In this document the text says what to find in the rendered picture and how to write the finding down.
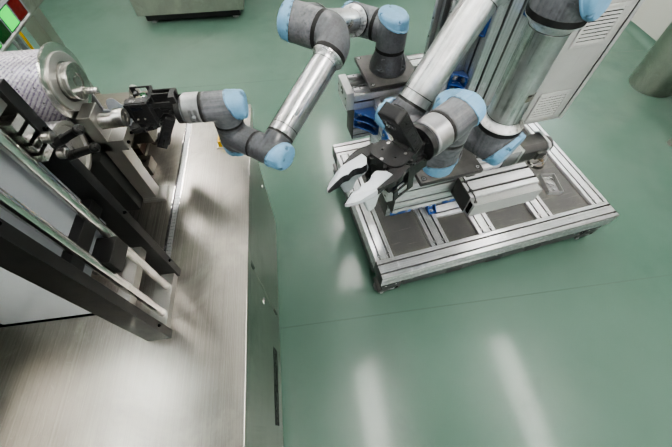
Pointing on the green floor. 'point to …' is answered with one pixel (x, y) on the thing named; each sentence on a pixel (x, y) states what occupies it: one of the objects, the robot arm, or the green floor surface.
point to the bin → (656, 68)
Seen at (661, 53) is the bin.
